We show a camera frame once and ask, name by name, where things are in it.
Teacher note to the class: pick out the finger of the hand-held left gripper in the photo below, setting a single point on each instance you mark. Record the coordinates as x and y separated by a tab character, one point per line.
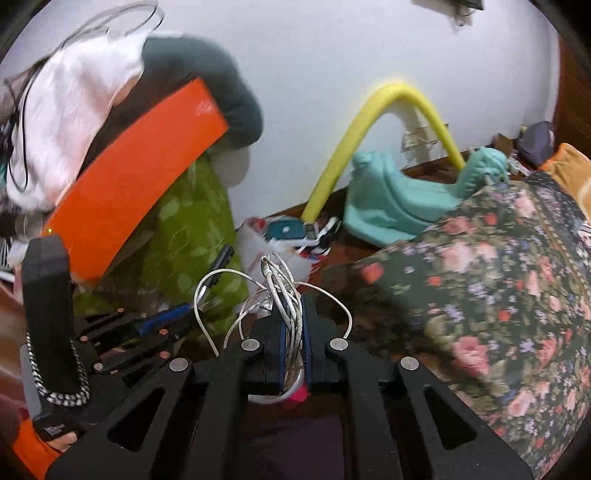
152	350
161	318

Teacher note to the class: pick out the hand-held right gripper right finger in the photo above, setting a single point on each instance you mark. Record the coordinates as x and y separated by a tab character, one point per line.
308	364

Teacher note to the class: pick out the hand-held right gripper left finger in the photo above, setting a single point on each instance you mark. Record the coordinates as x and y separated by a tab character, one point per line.
280	360

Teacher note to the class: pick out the green leaf print bag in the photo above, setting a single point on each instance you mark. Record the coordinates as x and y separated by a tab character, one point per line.
189	221

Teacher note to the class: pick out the black pen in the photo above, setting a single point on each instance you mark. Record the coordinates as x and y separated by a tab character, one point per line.
221	261

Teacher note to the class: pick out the dark purple cloth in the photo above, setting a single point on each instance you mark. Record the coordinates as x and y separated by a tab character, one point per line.
295	447

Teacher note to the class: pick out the white and red plastic bag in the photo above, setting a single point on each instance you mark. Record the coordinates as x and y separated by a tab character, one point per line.
254	249

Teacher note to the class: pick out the teal and white packet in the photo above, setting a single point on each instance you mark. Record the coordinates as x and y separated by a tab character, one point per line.
286	229

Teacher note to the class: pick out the orange band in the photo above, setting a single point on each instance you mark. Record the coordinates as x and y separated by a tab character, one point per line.
138	180

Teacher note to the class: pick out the teal plastic toy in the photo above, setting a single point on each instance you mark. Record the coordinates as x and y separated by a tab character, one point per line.
392	203

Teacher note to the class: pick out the dark floral blanket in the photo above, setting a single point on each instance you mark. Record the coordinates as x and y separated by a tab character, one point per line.
485	286

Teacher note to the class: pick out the white cloth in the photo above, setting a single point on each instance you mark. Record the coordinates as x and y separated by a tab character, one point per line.
78	106

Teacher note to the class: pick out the yellow foam tube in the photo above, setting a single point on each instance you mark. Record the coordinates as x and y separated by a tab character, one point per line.
351	138

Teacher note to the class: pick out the dark grey-green cushion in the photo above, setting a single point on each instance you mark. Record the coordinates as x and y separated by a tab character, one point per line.
217	92

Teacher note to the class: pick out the dark grey bag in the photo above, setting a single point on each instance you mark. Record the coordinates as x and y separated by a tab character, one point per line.
535	143

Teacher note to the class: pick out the orange cloth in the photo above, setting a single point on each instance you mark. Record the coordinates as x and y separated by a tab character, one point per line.
572	170

